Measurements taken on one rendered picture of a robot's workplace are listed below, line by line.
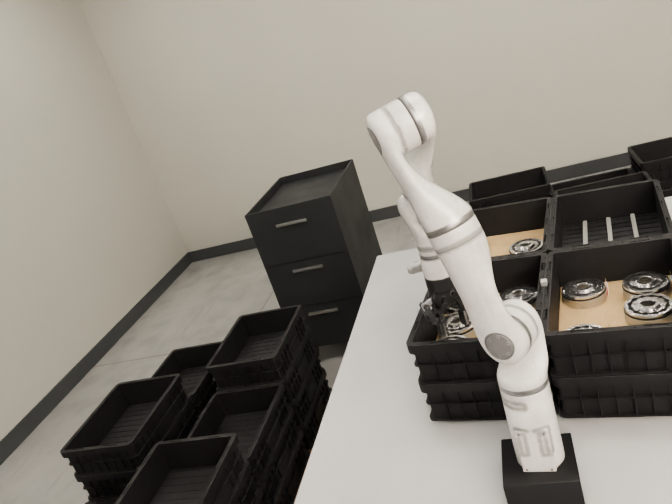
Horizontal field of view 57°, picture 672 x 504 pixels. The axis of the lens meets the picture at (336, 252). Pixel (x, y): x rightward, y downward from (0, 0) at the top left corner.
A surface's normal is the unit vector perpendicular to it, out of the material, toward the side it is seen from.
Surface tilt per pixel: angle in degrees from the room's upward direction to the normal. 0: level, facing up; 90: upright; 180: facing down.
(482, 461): 0
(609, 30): 90
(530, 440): 87
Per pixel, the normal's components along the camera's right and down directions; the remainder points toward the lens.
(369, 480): -0.30, -0.89
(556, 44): -0.20, 0.42
